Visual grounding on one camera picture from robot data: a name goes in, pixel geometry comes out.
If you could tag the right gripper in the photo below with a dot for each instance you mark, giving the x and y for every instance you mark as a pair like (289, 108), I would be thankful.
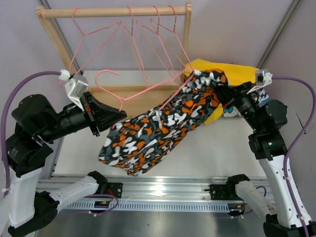
(227, 95)

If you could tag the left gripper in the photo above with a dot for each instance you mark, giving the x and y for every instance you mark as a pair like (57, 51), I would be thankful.
(104, 115)

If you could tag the yellow shorts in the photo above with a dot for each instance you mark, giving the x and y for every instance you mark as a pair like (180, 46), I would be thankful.
(236, 74)

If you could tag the blue orange patterned shorts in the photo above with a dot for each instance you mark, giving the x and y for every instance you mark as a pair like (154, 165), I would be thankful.
(248, 103)

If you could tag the black orange camouflage shorts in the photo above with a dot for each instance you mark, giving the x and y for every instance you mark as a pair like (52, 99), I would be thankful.
(138, 144)

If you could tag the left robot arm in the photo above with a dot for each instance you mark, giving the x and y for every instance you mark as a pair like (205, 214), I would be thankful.
(38, 125)

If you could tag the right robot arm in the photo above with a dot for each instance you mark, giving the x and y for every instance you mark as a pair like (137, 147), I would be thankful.
(286, 216)

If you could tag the wooden clothes rack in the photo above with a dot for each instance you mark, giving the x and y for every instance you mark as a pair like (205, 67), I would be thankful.
(56, 23)

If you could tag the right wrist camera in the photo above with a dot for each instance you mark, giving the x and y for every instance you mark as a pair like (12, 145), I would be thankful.
(263, 78)

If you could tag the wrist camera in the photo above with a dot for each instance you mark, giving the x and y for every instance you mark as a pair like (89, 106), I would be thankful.
(75, 86)
(263, 78)

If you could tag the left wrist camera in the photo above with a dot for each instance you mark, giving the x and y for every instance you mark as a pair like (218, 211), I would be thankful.
(75, 86)

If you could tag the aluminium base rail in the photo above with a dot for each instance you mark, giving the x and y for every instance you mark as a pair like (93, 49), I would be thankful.
(156, 188)

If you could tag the slotted cable duct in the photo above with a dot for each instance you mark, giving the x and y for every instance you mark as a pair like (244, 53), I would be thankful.
(125, 205)

